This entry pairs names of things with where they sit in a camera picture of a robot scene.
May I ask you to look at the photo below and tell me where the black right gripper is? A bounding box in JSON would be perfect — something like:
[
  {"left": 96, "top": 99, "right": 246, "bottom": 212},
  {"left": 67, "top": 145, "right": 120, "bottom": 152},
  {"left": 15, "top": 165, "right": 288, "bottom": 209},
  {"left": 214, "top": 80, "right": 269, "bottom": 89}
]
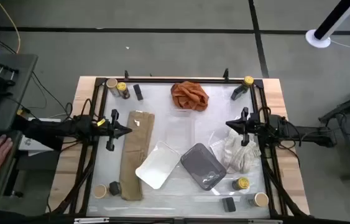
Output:
[{"left": 226, "top": 107, "right": 261, "bottom": 147}]

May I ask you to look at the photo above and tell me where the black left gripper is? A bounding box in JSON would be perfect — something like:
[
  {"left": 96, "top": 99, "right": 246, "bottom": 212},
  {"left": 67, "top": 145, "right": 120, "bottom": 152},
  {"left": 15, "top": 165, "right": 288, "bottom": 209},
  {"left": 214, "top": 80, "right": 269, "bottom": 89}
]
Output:
[{"left": 95, "top": 108, "right": 133, "bottom": 152}]

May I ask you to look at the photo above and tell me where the tan cloth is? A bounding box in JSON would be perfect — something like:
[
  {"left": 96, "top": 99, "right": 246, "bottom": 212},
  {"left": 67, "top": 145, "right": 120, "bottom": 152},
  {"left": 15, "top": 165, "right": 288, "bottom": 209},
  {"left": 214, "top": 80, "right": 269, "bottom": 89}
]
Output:
[{"left": 119, "top": 110, "right": 156, "bottom": 202}]

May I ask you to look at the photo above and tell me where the black spice box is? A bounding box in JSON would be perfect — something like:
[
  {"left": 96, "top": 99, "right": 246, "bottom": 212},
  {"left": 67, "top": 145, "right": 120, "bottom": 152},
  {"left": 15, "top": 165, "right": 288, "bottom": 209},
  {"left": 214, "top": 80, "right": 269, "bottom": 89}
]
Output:
[
  {"left": 230, "top": 84, "right": 247, "bottom": 101},
  {"left": 222, "top": 197, "right": 237, "bottom": 213},
  {"left": 109, "top": 180, "right": 122, "bottom": 197},
  {"left": 133, "top": 84, "right": 144, "bottom": 101}
]

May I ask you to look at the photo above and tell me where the tan lid spice jar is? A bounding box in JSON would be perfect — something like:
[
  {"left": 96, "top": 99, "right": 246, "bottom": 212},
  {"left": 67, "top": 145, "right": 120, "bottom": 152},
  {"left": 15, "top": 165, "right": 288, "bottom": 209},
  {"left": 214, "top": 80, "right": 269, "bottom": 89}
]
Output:
[
  {"left": 248, "top": 192, "right": 270, "bottom": 208},
  {"left": 93, "top": 184, "right": 110, "bottom": 199},
  {"left": 106, "top": 78, "right": 121, "bottom": 97}
]

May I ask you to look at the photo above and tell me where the clear plastic bag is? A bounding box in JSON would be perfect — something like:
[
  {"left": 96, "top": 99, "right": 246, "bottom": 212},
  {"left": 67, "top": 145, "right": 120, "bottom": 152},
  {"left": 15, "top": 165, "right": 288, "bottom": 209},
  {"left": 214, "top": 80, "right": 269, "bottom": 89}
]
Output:
[
  {"left": 208, "top": 130, "right": 234, "bottom": 158},
  {"left": 210, "top": 177, "right": 252, "bottom": 197}
]

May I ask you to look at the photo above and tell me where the cream checked cloth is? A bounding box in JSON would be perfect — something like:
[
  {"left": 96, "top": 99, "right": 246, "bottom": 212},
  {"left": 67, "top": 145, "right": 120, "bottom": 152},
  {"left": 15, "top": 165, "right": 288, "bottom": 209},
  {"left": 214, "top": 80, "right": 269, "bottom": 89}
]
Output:
[{"left": 221, "top": 128, "right": 261, "bottom": 174}]

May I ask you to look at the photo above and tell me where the white table cover sheet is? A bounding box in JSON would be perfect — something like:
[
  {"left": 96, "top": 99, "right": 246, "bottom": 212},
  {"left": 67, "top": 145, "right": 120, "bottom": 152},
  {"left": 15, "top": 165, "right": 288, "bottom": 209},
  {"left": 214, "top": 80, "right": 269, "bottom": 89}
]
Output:
[{"left": 86, "top": 81, "right": 271, "bottom": 218}]

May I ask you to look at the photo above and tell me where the white square plate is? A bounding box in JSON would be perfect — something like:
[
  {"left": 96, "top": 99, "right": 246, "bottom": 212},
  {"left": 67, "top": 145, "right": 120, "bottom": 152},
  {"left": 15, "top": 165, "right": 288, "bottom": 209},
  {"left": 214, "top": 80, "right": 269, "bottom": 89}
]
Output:
[{"left": 135, "top": 140, "right": 182, "bottom": 190}]

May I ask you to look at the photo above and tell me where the grey translucent plastic bin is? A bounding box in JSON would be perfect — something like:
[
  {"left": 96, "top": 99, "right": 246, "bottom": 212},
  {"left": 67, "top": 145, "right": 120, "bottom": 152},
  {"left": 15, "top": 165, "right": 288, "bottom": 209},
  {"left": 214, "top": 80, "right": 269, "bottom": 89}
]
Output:
[{"left": 180, "top": 142, "right": 228, "bottom": 192}]

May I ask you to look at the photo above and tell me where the orange crumpled cloth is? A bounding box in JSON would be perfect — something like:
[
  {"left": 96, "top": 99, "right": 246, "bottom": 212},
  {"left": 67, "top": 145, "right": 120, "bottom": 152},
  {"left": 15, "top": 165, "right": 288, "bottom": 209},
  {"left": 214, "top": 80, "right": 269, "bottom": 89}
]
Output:
[{"left": 170, "top": 81, "right": 210, "bottom": 112}]

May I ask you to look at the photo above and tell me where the white printed paper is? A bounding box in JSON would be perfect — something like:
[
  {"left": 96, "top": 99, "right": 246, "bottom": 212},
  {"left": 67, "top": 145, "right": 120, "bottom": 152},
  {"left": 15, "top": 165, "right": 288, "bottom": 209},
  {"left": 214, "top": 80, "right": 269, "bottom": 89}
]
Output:
[{"left": 18, "top": 117, "right": 62, "bottom": 157}]

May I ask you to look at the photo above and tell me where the grey desk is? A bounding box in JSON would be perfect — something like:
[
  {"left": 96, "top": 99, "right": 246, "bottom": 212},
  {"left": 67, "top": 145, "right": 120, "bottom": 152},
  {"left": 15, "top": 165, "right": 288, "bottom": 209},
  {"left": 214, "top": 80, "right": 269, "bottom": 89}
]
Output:
[{"left": 0, "top": 53, "right": 39, "bottom": 208}]

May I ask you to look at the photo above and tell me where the tower fan white round base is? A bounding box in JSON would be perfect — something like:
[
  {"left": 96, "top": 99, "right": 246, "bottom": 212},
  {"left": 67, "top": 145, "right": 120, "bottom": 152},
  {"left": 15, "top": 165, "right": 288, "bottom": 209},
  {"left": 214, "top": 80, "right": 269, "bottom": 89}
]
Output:
[{"left": 305, "top": 0, "right": 350, "bottom": 49}]

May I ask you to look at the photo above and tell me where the black clamp stand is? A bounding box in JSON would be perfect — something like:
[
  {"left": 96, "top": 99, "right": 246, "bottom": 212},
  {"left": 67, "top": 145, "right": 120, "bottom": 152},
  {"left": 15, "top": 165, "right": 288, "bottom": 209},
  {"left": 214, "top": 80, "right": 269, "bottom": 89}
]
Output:
[{"left": 0, "top": 63, "right": 20, "bottom": 98}]

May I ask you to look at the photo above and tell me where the black metal table frame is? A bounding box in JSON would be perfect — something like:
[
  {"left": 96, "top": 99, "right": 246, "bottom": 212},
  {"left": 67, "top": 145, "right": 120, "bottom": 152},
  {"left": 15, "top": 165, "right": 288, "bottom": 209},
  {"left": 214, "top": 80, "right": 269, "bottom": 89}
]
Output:
[{"left": 45, "top": 76, "right": 311, "bottom": 224}]

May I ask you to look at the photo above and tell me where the yellow cable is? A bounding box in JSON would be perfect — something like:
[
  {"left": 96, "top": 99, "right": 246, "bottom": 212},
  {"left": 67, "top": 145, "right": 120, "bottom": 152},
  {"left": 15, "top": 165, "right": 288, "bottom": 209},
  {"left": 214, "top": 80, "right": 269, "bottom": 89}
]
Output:
[{"left": 0, "top": 0, "right": 22, "bottom": 54}]

